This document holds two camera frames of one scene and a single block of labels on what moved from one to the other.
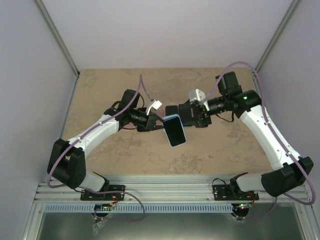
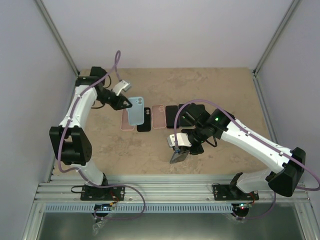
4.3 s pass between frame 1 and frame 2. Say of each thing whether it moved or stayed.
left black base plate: stayed
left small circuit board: stayed
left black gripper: moved
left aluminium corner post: stayed
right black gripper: moved
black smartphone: stayed
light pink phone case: stayed
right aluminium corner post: stayed
